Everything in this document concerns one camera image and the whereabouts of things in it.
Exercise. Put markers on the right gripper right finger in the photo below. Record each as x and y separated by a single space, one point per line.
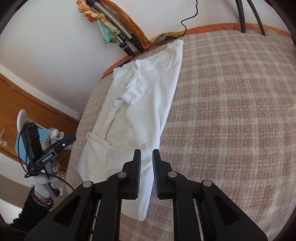
201 211

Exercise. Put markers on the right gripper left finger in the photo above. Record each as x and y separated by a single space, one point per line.
93 210

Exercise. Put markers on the white t-shirt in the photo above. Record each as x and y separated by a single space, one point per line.
132 117

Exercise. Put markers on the left forearm dark sleeve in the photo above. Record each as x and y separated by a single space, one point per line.
34 210

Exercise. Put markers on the left gloved hand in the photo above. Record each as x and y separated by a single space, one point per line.
49 186

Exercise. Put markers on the blue chair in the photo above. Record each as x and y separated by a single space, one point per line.
28 145

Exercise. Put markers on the white clip desk lamp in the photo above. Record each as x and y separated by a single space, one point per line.
21 119

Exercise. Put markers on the colourful orange scarf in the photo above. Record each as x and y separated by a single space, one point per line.
109 31

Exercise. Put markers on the silver folded tripod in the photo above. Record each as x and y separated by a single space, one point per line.
125 35

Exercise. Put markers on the orange floral bed sheet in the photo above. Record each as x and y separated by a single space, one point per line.
211 28

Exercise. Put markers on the black mini tripod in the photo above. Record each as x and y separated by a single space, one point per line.
242 18

